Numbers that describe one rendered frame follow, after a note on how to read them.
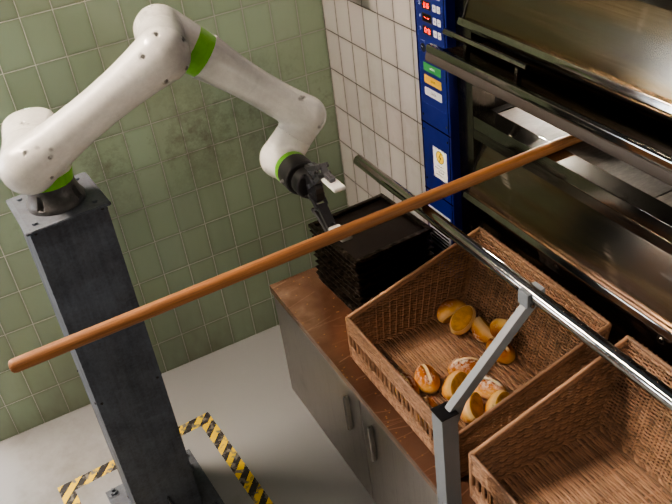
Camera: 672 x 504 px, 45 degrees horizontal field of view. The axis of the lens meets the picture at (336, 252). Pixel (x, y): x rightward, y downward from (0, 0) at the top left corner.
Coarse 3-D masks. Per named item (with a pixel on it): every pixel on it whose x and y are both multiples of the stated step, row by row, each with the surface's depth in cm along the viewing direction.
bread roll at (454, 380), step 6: (456, 372) 221; (462, 372) 221; (450, 378) 219; (456, 378) 219; (462, 378) 221; (444, 384) 219; (450, 384) 218; (456, 384) 218; (444, 390) 218; (450, 390) 217; (444, 396) 218; (450, 396) 217
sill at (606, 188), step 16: (480, 128) 227; (496, 128) 220; (512, 128) 219; (512, 144) 216; (528, 144) 211; (544, 160) 206; (560, 160) 202; (576, 160) 201; (560, 176) 202; (576, 176) 197; (592, 176) 194; (608, 176) 193; (592, 192) 193; (608, 192) 188; (624, 192) 187; (640, 192) 186; (624, 208) 185; (640, 208) 181; (656, 208) 180; (640, 224) 182; (656, 224) 178
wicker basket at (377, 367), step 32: (448, 256) 240; (512, 256) 229; (416, 288) 240; (448, 288) 246; (480, 288) 243; (512, 288) 231; (352, 320) 234; (416, 320) 246; (544, 320) 220; (608, 320) 202; (352, 352) 239; (384, 352) 240; (416, 352) 238; (448, 352) 236; (480, 352) 235; (544, 352) 222; (576, 352) 198; (384, 384) 223; (512, 384) 223; (544, 384) 199; (416, 416) 210; (480, 416) 193; (512, 416) 198
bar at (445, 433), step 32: (448, 224) 186; (480, 256) 175; (544, 288) 163; (512, 320) 165; (576, 320) 154; (608, 352) 146; (640, 384) 140; (448, 416) 167; (448, 448) 172; (448, 480) 178
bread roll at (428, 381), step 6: (420, 366) 226; (426, 366) 225; (420, 372) 224; (426, 372) 223; (432, 372) 223; (414, 378) 226; (420, 378) 223; (426, 378) 222; (432, 378) 222; (438, 378) 224; (420, 384) 223; (426, 384) 222; (432, 384) 221; (438, 384) 222; (426, 390) 222; (432, 390) 222
